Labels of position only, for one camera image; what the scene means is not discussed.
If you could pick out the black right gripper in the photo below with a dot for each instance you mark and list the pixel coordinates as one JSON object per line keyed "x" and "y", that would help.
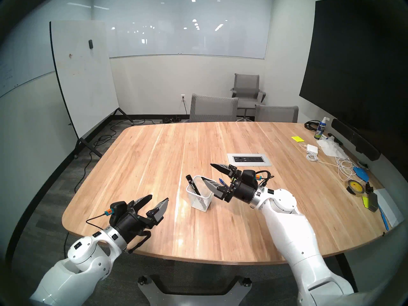
{"x": 244, "y": 189}

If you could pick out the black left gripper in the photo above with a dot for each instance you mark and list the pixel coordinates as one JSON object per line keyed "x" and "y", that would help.
{"x": 132, "y": 225}

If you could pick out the black permanent marker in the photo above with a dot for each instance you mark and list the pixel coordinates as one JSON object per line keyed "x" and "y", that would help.
{"x": 193, "y": 185}

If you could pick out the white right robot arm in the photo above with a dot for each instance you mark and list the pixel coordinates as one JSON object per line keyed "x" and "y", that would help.
{"x": 296, "y": 238}

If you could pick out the gray robot base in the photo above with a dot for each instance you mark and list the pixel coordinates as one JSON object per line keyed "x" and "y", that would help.
{"x": 191, "y": 299}

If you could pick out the white mesh pen holder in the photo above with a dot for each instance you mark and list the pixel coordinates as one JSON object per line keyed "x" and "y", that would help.
{"x": 199, "y": 203}

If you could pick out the silver table power outlet panel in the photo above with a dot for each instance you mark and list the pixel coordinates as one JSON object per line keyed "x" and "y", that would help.
{"x": 248, "y": 159}

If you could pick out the gray mesh office chair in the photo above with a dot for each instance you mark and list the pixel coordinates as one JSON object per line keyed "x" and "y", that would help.
{"x": 275, "y": 114}
{"x": 213, "y": 109}

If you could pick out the yellow sticky note pad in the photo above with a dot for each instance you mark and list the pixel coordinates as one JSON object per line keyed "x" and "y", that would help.
{"x": 297, "y": 139}

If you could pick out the white power adapter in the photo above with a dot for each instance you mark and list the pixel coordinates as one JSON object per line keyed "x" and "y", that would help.
{"x": 312, "y": 148}

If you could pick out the gray swivel chair with armrests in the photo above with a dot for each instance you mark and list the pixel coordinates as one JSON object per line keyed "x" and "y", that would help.
{"x": 247, "y": 85}

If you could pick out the whiteboard cleaner spray bottle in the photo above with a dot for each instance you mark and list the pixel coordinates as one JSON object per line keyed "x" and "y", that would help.
{"x": 319, "y": 130}

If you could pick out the crumpled white tissue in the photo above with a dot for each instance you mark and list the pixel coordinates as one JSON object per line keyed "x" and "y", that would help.
{"x": 330, "y": 147}

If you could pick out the black and yellow tape roll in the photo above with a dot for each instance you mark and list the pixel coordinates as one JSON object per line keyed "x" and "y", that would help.
{"x": 350, "y": 186}

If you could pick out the black video sound bar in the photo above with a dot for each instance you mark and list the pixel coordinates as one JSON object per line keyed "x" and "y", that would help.
{"x": 353, "y": 138}

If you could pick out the flat blue plastic object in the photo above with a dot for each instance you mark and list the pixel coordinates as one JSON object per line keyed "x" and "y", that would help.
{"x": 361, "y": 174}

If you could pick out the small black bottle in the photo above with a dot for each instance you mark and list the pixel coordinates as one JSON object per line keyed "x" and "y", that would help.
{"x": 368, "y": 187}

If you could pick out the rolling whiteboard on black stand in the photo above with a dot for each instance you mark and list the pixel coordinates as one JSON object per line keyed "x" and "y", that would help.
{"x": 83, "y": 79}

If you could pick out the yellow and black block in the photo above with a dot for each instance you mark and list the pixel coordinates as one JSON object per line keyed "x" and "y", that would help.
{"x": 371, "y": 201}

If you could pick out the thin blue stick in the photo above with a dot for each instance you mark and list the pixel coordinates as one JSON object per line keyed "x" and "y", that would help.
{"x": 384, "y": 219}

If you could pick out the white paper sheet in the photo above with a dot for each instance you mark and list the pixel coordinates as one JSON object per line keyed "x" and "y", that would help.
{"x": 390, "y": 206}

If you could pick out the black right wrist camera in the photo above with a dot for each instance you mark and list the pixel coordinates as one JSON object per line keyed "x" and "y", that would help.
{"x": 250, "y": 175}

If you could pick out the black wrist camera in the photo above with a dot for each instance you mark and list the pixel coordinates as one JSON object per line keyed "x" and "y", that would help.
{"x": 118, "y": 209}
{"x": 250, "y": 175}

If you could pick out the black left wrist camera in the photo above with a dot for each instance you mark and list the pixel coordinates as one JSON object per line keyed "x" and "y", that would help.
{"x": 118, "y": 209}

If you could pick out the wide wall glass whiteboard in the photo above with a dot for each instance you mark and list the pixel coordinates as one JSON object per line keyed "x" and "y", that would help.
{"x": 191, "y": 37}

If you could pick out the large black wall television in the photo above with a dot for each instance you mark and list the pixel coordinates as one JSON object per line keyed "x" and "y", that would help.
{"x": 350, "y": 69}

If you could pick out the wall whiteboard with handwriting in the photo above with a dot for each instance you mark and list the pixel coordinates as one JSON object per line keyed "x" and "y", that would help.
{"x": 25, "y": 60}

